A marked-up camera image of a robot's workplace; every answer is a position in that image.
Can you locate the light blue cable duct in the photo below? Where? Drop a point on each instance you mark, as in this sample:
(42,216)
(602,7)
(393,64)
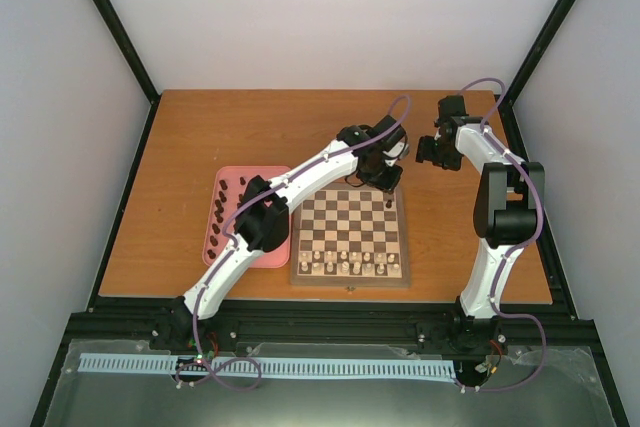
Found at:
(270,368)

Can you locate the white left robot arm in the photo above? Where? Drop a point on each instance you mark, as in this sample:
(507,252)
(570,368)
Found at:
(260,224)

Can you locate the black aluminium frame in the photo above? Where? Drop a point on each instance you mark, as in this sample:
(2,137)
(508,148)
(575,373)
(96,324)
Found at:
(130,318)

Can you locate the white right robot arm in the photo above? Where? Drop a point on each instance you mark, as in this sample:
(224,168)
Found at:
(508,211)

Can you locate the grey metal base plate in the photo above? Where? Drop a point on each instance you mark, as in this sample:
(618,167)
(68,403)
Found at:
(560,387)

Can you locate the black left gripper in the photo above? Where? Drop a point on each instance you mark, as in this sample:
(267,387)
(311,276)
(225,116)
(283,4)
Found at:
(389,185)

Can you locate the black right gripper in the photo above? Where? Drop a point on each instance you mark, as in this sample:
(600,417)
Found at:
(424,154)

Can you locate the wooden chess board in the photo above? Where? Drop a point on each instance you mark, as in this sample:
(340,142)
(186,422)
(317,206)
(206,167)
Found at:
(340,218)

